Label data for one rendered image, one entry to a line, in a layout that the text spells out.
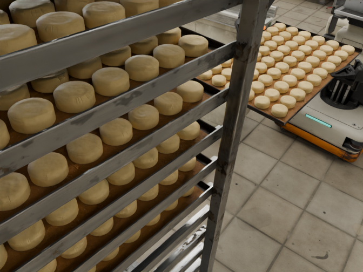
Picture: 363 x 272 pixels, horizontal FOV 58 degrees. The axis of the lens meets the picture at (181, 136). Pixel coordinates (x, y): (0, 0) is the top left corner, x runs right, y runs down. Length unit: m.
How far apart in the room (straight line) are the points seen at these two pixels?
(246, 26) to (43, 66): 0.33
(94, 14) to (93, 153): 0.19
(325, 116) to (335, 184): 0.46
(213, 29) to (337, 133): 1.07
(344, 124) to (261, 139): 0.56
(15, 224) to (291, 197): 1.88
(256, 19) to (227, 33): 1.51
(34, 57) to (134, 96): 0.15
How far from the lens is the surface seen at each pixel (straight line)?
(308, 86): 1.22
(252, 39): 0.55
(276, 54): 1.37
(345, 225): 2.17
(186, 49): 0.55
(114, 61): 0.52
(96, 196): 0.54
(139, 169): 0.60
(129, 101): 0.42
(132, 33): 0.39
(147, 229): 0.73
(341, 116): 2.48
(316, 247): 2.00
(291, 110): 1.13
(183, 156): 0.60
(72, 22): 0.39
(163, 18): 0.42
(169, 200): 0.65
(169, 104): 0.56
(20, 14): 0.44
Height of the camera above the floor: 1.56
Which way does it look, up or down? 40 degrees down
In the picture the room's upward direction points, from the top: 3 degrees clockwise
